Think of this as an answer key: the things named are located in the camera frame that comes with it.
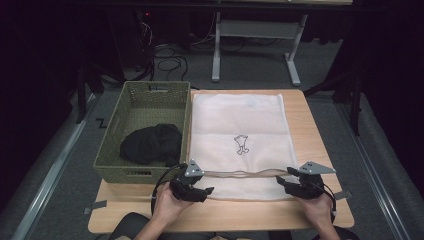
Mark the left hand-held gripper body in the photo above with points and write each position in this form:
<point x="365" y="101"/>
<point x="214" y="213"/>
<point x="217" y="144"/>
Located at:
<point x="185" y="188"/>

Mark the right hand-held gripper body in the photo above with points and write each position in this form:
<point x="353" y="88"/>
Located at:
<point x="308" y="186"/>

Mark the black cloth garment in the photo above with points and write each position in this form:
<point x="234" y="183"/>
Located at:
<point x="151" y="143"/>

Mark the white mesh laundry bag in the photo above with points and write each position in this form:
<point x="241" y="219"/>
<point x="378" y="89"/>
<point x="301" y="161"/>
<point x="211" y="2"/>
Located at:
<point x="240" y="116"/>

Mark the green woven basket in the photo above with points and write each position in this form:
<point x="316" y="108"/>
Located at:
<point x="150" y="106"/>

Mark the person's left hand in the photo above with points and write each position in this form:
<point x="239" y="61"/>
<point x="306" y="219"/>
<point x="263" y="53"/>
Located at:
<point x="166" y="205"/>

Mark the person's right hand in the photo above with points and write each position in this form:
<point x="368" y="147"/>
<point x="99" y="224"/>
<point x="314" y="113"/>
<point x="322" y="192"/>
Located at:
<point x="320" y="210"/>

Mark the grey tape strip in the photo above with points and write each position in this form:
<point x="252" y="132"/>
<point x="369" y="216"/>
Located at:
<point x="343" y="195"/>
<point x="95" y="206"/>

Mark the black metal stand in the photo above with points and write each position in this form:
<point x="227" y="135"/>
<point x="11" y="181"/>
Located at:
<point x="356" y="100"/>
<point x="81" y="96"/>

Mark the dark computer tower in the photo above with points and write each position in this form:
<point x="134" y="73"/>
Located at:
<point x="131" y="36"/>

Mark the metal floor rail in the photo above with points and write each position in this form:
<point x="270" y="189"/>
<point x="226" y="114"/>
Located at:
<point x="50" y="180"/>
<point x="373" y="173"/>

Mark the white metal desk frame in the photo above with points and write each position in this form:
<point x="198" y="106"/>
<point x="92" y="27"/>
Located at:
<point x="256" y="30"/>

